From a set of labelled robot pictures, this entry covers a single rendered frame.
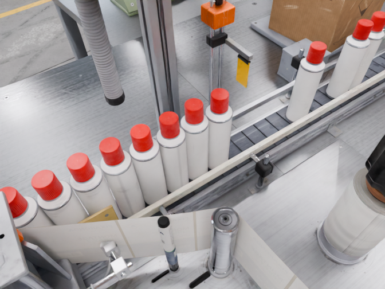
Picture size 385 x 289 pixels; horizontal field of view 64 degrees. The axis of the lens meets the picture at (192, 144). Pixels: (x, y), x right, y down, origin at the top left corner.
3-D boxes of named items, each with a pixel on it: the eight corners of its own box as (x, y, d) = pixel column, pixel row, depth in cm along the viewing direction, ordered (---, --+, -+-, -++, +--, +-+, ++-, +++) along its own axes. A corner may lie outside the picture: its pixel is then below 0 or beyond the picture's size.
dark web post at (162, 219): (172, 273, 54) (160, 229, 40) (167, 265, 55) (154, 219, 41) (180, 268, 55) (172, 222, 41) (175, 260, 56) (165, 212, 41)
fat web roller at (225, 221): (217, 284, 53) (222, 241, 39) (202, 261, 56) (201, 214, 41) (238, 269, 55) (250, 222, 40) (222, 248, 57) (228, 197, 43)
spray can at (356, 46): (336, 102, 81) (368, 31, 65) (321, 92, 84) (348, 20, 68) (349, 95, 82) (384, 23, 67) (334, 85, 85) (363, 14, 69)
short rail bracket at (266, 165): (258, 194, 70) (267, 163, 61) (250, 184, 71) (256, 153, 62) (269, 187, 71) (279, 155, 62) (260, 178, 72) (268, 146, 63)
